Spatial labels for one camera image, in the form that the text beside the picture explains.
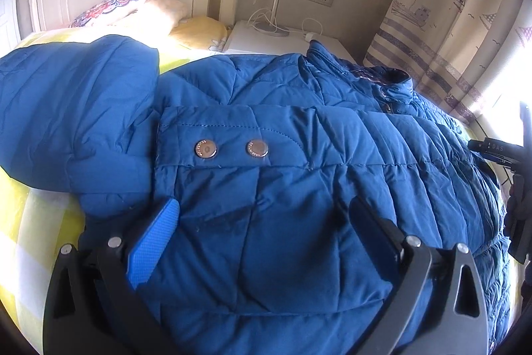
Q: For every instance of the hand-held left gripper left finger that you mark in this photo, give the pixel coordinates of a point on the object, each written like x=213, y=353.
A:
x=153, y=242

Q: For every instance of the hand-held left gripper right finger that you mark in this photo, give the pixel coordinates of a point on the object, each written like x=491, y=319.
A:
x=374, y=230

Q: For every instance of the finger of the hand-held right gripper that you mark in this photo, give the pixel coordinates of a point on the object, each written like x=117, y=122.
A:
x=494, y=151

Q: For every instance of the blue quilted jacket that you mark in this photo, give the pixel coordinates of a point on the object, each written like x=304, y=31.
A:
x=291, y=193

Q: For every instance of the yellow checkered bed sheet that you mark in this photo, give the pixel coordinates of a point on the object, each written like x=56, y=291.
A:
x=37, y=222

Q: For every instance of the ship print curtain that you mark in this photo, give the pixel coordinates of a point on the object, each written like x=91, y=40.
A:
x=436, y=5

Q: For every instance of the yellow pillow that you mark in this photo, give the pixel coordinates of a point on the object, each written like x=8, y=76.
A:
x=199, y=32

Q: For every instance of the white nightstand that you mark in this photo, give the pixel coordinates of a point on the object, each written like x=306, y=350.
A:
x=266, y=43

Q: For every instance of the peach pillow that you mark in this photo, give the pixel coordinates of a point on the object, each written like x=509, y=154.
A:
x=162, y=12

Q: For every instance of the floral pillow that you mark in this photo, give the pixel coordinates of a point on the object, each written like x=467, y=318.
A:
x=108, y=7

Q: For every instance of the white wardrobe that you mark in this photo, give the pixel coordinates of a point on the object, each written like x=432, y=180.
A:
x=8, y=22

